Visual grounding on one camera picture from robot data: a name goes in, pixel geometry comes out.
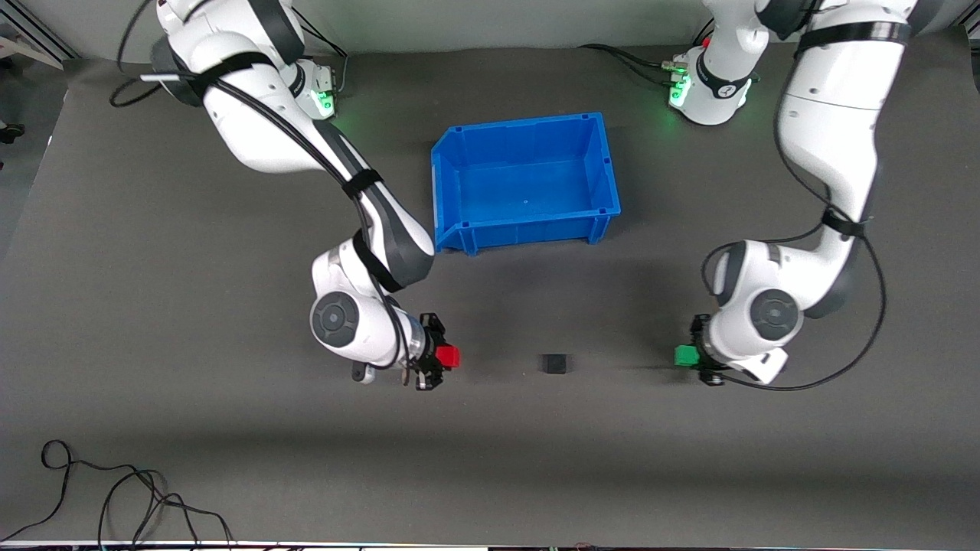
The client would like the dark grey table mat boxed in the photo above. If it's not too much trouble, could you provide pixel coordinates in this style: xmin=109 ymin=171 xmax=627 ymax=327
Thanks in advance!
xmin=0 ymin=27 xmax=980 ymax=546

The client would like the blue plastic storage bin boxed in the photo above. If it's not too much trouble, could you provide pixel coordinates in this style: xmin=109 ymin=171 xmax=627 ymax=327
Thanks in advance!
xmin=430 ymin=112 xmax=622 ymax=256

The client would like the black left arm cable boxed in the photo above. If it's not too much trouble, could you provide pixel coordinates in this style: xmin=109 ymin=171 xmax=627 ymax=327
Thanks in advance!
xmin=701 ymin=0 xmax=888 ymax=393

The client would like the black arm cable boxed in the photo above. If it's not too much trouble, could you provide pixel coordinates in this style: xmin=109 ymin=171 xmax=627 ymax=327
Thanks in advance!
xmin=109 ymin=0 xmax=410 ymax=372
xmin=701 ymin=0 xmax=888 ymax=393

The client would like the black base power cable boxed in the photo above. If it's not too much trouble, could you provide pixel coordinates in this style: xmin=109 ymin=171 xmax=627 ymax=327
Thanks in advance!
xmin=578 ymin=44 xmax=678 ymax=71
xmin=295 ymin=15 xmax=349 ymax=96
xmin=612 ymin=50 xmax=678 ymax=86

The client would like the thin black loose cable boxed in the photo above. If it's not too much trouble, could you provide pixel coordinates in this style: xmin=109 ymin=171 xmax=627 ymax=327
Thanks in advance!
xmin=0 ymin=439 xmax=235 ymax=546

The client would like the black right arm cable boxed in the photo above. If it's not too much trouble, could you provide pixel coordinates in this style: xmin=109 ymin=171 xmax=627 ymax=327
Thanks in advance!
xmin=109 ymin=0 xmax=410 ymax=372

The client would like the aluminium frame rail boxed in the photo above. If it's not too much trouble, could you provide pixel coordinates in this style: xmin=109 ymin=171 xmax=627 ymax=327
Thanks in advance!
xmin=0 ymin=0 xmax=77 ymax=60

